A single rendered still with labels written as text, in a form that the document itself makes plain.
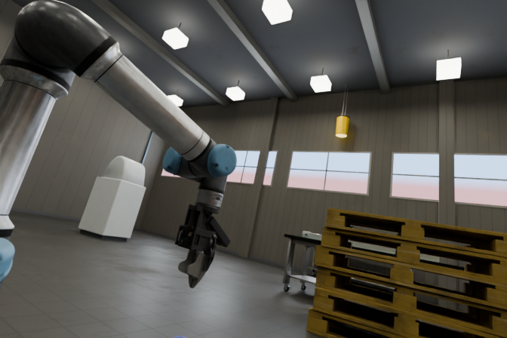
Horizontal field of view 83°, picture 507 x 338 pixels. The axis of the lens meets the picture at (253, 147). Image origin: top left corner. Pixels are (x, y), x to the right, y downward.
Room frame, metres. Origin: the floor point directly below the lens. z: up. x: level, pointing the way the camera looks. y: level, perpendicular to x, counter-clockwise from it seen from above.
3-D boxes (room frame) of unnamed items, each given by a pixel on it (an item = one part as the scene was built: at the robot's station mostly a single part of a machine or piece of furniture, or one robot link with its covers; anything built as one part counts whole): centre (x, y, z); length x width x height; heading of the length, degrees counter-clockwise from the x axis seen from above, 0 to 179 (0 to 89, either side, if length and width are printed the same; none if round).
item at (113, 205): (6.39, 2.67, 0.85); 0.83 x 0.74 x 1.70; 59
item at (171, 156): (0.76, 0.16, 0.76); 0.11 x 0.11 x 0.08; 40
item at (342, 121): (7.44, -2.35, 4.06); 0.36 x 0.35 x 0.56; 56
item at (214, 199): (0.83, 0.09, 0.68); 0.08 x 0.08 x 0.05
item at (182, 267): (0.84, 0.11, 0.50); 0.06 x 0.03 x 0.09; 138
